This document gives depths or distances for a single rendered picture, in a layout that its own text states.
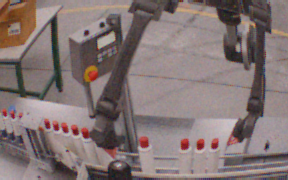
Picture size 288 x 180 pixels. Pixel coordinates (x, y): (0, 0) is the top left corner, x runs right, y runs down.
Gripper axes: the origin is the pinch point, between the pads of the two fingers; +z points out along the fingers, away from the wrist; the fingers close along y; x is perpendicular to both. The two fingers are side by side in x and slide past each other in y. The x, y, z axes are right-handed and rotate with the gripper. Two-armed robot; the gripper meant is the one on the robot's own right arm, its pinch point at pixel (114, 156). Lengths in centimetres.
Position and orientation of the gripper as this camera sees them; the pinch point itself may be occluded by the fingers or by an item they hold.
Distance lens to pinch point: 242.6
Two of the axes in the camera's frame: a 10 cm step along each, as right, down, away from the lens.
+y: 9.4, 0.8, -3.2
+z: 1.2, 8.3, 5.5
